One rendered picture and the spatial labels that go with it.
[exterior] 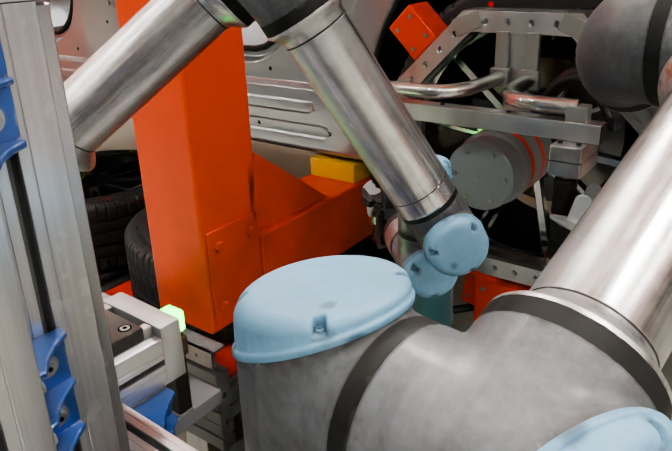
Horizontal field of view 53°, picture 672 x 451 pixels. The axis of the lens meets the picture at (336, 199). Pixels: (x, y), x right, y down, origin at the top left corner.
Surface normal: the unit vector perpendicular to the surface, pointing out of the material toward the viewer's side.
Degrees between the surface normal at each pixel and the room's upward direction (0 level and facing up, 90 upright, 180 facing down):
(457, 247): 90
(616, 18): 64
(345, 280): 7
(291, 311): 7
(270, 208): 90
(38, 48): 90
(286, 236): 90
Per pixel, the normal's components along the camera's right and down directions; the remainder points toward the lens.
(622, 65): -0.75, 0.51
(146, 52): 0.09, 0.33
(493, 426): -0.38, -0.67
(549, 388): -0.07, -0.74
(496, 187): -0.59, 0.31
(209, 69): 0.81, 0.18
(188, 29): 0.30, 0.55
